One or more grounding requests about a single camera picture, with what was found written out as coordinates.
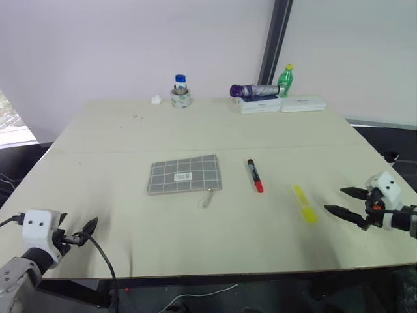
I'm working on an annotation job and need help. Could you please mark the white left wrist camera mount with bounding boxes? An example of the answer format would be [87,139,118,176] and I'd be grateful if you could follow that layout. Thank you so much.
[21,209,64,264]

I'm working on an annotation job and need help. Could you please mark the grey checked fabric pencil case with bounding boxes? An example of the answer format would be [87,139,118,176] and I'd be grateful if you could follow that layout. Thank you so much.
[146,154,225,210]

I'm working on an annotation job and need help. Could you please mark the folded purple grey umbrella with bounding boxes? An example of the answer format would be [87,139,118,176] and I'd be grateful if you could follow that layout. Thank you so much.
[229,83,286,98]

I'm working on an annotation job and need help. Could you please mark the black table frame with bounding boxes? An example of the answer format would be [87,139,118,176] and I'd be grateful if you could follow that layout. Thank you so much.
[34,264,417,310]

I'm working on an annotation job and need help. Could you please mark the small bottle with blue cap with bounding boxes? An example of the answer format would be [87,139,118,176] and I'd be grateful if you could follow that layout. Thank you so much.
[173,74,188,95]

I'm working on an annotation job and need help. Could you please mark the small black white object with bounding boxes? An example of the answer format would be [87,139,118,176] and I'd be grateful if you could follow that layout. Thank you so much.
[381,150,400,164]

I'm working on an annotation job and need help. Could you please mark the green plastic bottle yellow cap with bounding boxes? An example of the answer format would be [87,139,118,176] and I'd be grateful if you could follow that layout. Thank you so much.
[278,63,295,98]

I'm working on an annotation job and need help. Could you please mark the black marker with red cap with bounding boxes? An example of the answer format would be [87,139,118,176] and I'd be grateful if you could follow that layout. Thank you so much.
[246,158,265,194]

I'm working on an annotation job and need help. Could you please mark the flat white box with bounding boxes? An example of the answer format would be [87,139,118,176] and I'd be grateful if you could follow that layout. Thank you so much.
[279,95,328,113]

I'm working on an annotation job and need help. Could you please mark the white tape roll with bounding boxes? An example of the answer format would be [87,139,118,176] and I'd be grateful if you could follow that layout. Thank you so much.
[170,87,193,109]

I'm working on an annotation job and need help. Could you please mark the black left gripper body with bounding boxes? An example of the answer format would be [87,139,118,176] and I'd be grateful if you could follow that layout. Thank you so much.
[51,228,85,259]

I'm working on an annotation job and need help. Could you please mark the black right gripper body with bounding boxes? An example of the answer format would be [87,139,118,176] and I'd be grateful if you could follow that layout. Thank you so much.
[357,188,386,233]

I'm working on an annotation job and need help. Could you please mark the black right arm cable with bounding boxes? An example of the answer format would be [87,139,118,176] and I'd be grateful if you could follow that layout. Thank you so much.
[382,206,417,216]

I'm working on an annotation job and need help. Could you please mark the white cable under table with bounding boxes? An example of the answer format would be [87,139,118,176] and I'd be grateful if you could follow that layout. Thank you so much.
[165,283,240,309]

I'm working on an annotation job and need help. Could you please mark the yellow highlighter pen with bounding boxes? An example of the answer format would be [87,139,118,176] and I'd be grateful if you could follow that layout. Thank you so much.
[286,183,321,225]

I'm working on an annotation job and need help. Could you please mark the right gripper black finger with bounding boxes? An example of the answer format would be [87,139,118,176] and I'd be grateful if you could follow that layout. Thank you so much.
[339,186,369,201]
[323,204,365,230]

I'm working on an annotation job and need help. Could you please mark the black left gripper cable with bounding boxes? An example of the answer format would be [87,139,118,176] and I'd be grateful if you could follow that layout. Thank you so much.
[85,235,118,309]

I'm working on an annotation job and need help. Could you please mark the dark vertical window post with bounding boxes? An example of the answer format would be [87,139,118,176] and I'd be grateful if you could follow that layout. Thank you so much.
[257,0,294,86]

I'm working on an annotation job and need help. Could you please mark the white box with blue top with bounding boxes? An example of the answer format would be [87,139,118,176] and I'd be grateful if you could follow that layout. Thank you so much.
[235,95,283,115]

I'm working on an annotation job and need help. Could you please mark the black left wrist camera cable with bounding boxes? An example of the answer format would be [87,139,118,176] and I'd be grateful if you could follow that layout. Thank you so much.
[0,213,24,228]

